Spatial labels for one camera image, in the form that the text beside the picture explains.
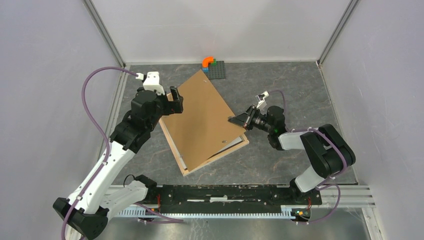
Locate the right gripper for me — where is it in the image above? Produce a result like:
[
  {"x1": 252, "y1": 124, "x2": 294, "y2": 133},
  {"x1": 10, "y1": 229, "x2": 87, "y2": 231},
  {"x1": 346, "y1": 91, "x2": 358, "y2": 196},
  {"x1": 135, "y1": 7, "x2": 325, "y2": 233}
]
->
[{"x1": 228, "y1": 105, "x2": 273, "y2": 134}]

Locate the wooden picture frame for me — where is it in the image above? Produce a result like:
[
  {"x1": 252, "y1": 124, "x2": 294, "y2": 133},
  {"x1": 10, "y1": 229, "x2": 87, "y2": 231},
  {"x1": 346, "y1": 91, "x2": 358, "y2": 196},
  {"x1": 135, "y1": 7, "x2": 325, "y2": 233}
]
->
[{"x1": 158, "y1": 92, "x2": 250, "y2": 177}]

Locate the brown cardboard backing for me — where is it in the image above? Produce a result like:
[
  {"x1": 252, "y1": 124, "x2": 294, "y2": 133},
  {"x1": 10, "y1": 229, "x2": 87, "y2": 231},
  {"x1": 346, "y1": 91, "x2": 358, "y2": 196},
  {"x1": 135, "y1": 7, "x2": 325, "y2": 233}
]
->
[{"x1": 163, "y1": 69, "x2": 247, "y2": 170}]

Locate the printed photo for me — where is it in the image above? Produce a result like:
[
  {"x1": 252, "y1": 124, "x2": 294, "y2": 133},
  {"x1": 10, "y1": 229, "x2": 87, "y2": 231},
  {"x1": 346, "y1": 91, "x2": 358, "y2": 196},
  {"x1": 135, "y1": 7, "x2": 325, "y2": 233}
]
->
[{"x1": 176, "y1": 134, "x2": 250, "y2": 176}]

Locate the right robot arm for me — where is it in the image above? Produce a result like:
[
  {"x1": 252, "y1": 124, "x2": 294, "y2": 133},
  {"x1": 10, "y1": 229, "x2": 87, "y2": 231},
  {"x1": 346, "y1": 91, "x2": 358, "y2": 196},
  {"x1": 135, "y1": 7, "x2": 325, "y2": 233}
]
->
[{"x1": 228, "y1": 105, "x2": 356, "y2": 204}]

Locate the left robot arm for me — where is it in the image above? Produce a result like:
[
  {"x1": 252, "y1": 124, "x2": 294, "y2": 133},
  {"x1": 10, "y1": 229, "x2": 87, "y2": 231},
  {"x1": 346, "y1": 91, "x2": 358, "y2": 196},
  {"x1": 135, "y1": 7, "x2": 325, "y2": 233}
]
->
[{"x1": 52, "y1": 86, "x2": 184, "y2": 240}]

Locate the orange curved lego brick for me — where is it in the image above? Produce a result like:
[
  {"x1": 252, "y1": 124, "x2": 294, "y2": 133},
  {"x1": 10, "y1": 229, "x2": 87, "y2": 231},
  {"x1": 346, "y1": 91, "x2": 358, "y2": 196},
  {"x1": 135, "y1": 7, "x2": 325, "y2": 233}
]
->
[{"x1": 201, "y1": 56, "x2": 214, "y2": 69}]

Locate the grey lego baseplate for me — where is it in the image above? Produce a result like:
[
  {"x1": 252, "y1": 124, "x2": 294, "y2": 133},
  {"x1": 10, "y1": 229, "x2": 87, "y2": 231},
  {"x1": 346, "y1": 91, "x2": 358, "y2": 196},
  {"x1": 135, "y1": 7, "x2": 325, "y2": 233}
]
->
[{"x1": 203, "y1": 60, "x2": 226, "y2": 80}]

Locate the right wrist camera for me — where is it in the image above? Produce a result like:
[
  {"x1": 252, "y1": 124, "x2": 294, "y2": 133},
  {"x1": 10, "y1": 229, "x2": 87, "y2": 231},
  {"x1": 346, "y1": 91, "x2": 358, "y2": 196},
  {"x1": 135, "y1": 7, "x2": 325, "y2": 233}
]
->
[{"x1": 255, "y1": 91, "x2": 269, "y2": 111}]

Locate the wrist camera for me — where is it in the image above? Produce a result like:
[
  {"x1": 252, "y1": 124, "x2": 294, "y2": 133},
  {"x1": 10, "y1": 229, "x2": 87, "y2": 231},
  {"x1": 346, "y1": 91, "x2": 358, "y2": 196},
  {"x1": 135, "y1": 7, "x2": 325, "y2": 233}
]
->
[
  {"x1": 135, "y1": 71, "x2": 166, "y2": 96},
  {"x1": 255, "y1": 91, "x2": 269, "y2": 111}
]

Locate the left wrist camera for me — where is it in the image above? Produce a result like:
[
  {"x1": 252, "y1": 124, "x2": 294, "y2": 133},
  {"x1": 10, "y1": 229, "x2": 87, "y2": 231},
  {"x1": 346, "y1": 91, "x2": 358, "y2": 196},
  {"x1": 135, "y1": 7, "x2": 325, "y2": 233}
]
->
[{"x1": 135, "y1": 71, "x2": 166, "y2": 96}]

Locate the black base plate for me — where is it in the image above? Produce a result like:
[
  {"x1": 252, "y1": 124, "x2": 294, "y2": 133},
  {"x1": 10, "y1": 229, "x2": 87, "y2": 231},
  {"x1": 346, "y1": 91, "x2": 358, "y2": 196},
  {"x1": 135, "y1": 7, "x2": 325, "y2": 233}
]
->
[{"x1": 139, "y1": 184, "x2": 323, "y2": 214}]

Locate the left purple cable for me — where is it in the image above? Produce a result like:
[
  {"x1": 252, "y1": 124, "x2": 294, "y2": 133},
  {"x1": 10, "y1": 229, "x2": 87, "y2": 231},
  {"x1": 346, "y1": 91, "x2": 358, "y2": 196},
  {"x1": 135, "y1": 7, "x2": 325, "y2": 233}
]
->
[{"x1": 60, "y1": 66, "x2": 185, "y2": 240}]

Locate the aluminium rail frame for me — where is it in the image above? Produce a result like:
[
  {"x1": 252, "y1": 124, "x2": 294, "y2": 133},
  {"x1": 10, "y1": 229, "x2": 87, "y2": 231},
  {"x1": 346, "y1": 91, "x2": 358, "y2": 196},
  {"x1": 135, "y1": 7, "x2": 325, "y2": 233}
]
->
[{"x1": 64, "y1": 62, "x2": 385, "y2": 240}]

